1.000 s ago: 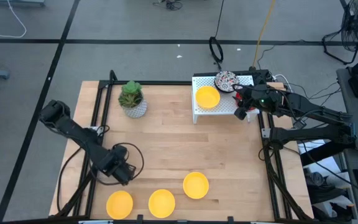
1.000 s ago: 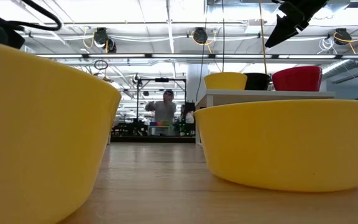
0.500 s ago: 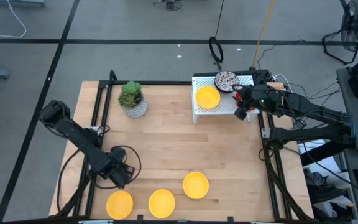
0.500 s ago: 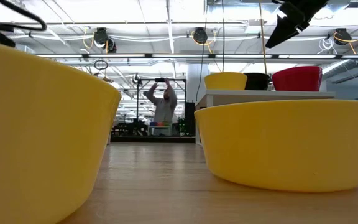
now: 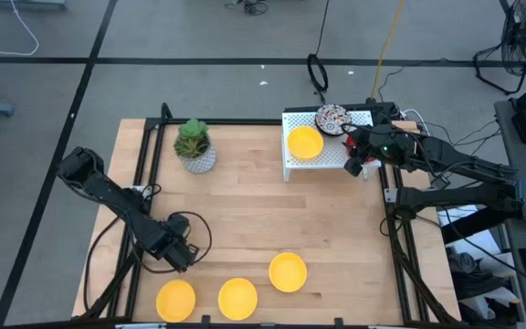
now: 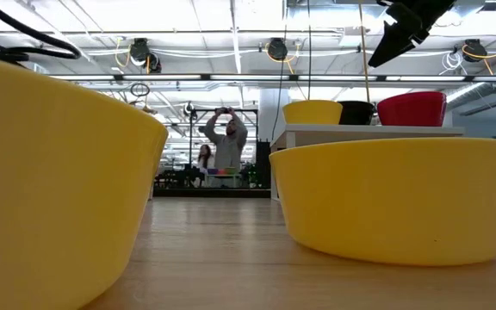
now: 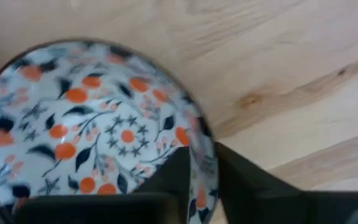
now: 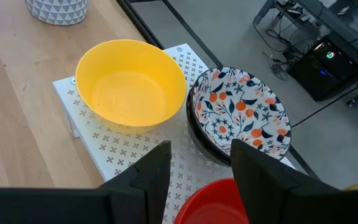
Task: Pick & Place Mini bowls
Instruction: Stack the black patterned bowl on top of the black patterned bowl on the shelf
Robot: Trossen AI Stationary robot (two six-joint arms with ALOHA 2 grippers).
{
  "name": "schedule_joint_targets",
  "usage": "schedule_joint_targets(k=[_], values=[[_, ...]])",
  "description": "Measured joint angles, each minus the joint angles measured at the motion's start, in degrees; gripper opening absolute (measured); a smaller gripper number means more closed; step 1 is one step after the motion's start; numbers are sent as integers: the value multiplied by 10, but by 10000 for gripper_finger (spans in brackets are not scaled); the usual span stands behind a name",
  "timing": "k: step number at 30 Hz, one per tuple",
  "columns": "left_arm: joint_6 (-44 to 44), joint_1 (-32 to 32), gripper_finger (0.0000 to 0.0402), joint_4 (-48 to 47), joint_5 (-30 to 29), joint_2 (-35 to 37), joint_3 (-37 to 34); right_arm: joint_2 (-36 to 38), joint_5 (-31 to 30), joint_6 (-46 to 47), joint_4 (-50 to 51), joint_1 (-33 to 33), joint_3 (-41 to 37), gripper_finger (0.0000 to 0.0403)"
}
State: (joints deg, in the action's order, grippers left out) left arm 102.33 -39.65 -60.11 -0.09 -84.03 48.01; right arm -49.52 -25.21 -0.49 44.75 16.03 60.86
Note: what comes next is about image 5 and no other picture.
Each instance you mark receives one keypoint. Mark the black patterned mini bowl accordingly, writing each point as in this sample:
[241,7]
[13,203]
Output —
[329,118]

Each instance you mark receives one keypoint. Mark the yellow mini bowl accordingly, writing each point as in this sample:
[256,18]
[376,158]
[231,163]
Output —
[287,272]
[175,300]
[238,298]
[305,142]

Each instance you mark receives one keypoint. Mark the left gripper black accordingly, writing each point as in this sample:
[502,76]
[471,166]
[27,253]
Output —
[171,247]

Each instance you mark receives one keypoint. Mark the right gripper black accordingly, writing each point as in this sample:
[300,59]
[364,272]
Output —
[388,144]

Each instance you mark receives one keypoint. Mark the white perforated shelf riser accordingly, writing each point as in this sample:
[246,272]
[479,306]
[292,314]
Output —
[331,153]

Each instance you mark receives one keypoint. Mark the black aluminium table frame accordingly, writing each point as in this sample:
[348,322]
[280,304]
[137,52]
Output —
[226,122]

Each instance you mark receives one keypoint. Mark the succulent in patterned pot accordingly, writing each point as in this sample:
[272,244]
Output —
[199,160]

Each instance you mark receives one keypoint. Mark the grey floor base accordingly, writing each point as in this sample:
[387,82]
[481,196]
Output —
[25,3]

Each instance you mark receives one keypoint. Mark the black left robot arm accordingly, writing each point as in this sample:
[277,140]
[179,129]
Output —
[108,192]

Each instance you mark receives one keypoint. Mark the small wooden block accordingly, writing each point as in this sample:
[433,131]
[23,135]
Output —
[407,125]

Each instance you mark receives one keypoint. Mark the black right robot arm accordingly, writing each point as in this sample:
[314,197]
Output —
[464,164]

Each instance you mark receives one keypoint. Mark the red mini bowl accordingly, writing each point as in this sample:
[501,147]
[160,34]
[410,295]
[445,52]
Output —
[348,142]

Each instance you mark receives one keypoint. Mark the black table clamp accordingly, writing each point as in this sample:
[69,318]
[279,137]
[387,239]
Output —
[338,323]
[205,322]

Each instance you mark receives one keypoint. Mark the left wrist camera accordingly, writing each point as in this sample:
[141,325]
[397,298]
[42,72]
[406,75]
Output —
[178,223]

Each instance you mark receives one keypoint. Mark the black floor fan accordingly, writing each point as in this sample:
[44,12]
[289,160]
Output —
[524,34]

